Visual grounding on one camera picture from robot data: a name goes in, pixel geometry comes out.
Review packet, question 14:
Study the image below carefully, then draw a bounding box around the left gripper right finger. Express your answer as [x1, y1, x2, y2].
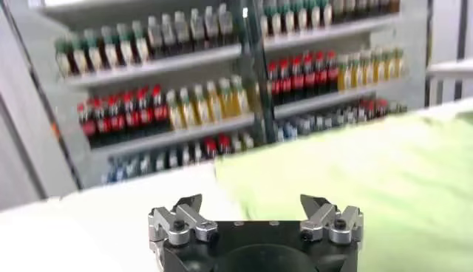
[299, 194, 365, 246]

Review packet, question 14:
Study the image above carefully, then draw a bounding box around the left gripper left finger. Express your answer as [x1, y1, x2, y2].
[147, 193, 220, 248]

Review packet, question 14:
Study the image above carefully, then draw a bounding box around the light green shirt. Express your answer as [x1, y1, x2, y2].
[214, 110, 473, 272]

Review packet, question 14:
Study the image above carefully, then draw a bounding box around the small red cap cola bottle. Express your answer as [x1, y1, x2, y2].
[203, 137, 218, 160]
[375, 98, 389, 118]
[364, 99, 377, 120]
[217, 133, 232, 156]

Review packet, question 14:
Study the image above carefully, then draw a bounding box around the large yellow tea bottle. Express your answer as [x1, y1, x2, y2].
[165, 89, 183, 130]
[360, 50, 373, 86]
[205, 81, 223, 122]
[392, 46, 406, 79]
[371, 47, 384, 84]
[231, 74, 251, 115]
[349, 52, 362, 89]
[218, 77, 236, 118]
[179, 86, 197, 127]
[192, 84, 211, 125]
[382, 47, 395, 81]
[336, 54, 351, 92]

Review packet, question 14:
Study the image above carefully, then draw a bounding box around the large red cap cola bottle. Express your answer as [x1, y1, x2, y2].
[76, 103, 97, 143]
[121, 91, 140, 133]
[266, 61, 281, 104]
[325, 50, 339, 92]
[290, 55, 305, 100]
[302, 53, 317, 97]
[277, 58, 293, 103]
[106, 95, 126, 136]
[150, 84, 170, 127]
[135, 88, 154, 130]
[314, 51, 328, 94]
[92, 98, 112, 140]

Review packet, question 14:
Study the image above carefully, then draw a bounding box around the glass beverage display cabinet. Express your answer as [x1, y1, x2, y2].
[254, 0, 433, 145]
[0, 0, 276, 191]

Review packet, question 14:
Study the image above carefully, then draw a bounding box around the green cap white label bottle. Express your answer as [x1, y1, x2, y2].
[259, 0, 270, 38]
[319, 0, 333, 27]
[307, 0, 321, 30]
[84, 30, 103, 72]
[100, 26, 118, 69]
[69, 33, 88, 75]
[268, 0, 282, 36]
[116, 23, 134, 67]
[294, 0, 309, 33]
[131, 20, 149, 64]
[55, 36, 72, 78]
[281, 0, 296, 34]

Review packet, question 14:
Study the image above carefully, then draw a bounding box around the white side table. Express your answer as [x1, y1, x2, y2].
[426, 58, 473, 108]

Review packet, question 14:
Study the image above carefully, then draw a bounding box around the black wall trim strip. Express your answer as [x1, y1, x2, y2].
[0, 94, 49, 200]

